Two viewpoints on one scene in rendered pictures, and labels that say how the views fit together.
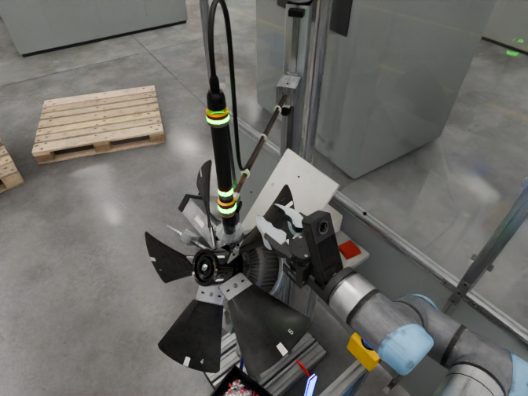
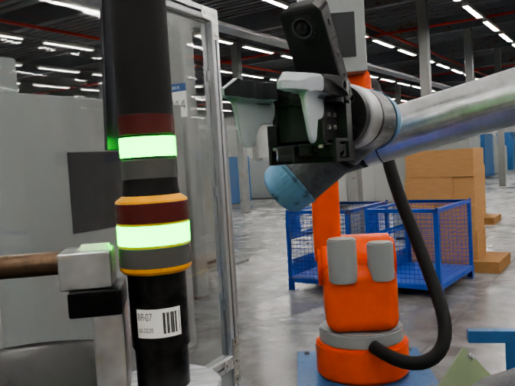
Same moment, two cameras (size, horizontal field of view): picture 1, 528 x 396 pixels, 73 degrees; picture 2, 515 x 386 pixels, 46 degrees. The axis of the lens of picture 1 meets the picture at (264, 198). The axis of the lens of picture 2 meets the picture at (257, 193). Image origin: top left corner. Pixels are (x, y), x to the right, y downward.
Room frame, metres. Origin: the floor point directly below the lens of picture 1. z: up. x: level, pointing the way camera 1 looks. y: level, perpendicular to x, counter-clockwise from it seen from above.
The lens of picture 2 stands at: (0.70, 0.45, 1.59)
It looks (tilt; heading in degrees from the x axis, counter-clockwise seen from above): 3 degrees down; 246
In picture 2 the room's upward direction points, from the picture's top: 4 degrees counter-clockwise
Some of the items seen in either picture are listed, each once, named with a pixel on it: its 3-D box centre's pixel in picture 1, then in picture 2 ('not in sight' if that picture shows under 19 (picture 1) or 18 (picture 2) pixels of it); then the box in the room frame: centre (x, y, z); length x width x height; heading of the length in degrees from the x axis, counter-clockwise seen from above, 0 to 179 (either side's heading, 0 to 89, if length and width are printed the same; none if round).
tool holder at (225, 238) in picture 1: (229, 218); (143, 325); (0.61, 0.09, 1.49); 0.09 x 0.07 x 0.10; 163
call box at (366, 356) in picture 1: (375, 339); not in sight; (0.50, -0.37, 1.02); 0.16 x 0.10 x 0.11; 128
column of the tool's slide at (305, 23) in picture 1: (287, 196); not in sight; (1.29, -0.12, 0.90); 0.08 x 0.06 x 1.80; 73
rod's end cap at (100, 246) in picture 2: not in sight; (96, 260); (0.64, 0.08, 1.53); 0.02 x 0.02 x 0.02; 73
